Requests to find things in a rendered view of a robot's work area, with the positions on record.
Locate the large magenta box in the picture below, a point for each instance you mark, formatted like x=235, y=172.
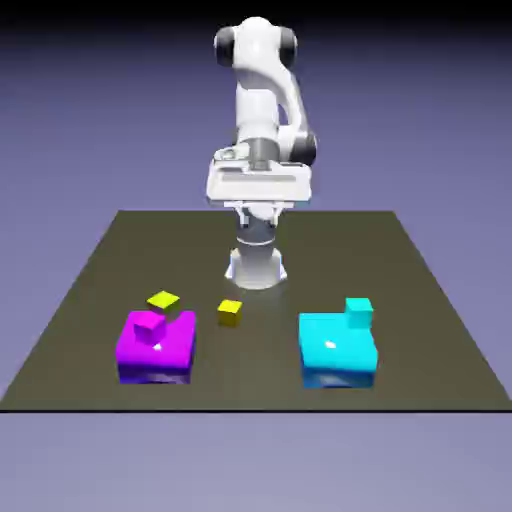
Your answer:
x=160, y=352

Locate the small cyan cube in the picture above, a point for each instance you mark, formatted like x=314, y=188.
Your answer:
x=359, y=312

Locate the small magenta cube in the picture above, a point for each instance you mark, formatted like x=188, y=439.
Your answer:
x=148, y=327

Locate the small yellow cube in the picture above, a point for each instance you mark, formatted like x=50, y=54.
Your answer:
x=229, y=312

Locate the small yellow-green cube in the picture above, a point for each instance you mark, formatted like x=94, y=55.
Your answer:
x=164, y=302

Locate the large cyan box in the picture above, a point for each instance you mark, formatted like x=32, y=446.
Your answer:
x=336, y=352

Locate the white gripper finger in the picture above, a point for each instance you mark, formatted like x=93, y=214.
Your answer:
x=243, y=214
x=275, y=214

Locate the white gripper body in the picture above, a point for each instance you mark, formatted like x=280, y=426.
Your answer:
x=258, y=184

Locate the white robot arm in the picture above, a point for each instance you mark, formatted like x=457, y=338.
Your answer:
x=256, y=100

